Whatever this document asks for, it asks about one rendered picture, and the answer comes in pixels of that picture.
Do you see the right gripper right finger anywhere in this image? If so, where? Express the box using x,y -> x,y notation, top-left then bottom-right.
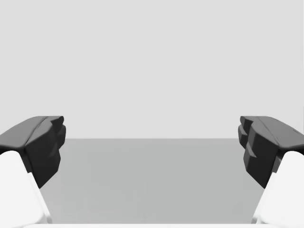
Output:
237,115 -> 304,225

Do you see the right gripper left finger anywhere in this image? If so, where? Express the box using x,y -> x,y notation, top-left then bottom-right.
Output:
0,115 -> 67,225

